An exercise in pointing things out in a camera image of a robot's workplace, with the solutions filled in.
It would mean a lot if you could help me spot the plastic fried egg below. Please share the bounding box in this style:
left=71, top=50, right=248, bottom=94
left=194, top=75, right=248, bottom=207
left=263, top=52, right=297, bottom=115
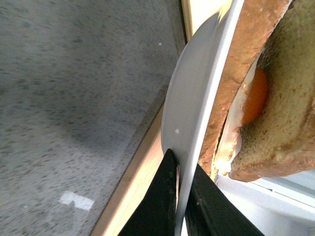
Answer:
left=211, top=59, right=268, bottom=175

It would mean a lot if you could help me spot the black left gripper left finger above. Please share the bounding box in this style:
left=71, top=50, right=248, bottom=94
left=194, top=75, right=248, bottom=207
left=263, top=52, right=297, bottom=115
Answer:
left=119, top=149, right=178, bottom=236

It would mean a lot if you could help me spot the bread slice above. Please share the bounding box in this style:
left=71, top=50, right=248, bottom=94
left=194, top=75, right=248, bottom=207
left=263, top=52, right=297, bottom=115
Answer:
left=198, top=0, right=291, bottom=177
left=229, top=0, right=315, bottom=182

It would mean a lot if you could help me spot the white round plate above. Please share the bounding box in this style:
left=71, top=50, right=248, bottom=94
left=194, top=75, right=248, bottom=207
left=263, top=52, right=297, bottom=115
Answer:
left=161, top=0, right=244, bottom=236

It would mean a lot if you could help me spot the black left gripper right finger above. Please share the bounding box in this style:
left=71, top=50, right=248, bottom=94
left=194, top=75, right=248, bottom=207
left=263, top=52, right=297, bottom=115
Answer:
left=185, top=165, right=263, bottom=236

